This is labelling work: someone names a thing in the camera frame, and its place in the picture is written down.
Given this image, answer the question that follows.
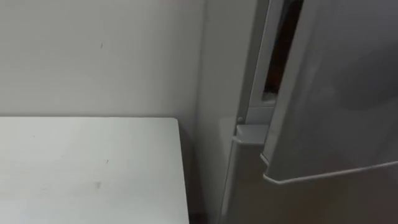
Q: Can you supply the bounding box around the grey fridge door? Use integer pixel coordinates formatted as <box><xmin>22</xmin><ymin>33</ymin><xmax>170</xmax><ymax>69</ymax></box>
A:
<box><xmin>262</xmin><ymin>0</ymin><xmax>398</xmax><ymax>186</ymax></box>

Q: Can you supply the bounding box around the grey fridge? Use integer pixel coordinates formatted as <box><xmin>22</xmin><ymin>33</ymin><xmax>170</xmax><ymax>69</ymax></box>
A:
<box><xmin>194</xmin><ymin>0</ymin><xmax>398</xmax><ymax>224</ymax></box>

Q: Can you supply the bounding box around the white desk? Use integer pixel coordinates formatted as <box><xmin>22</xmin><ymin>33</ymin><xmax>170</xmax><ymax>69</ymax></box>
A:
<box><xmin>0</xmin><ymin>116</ymin><xmax>190</xmax><ymax>224</ymax></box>

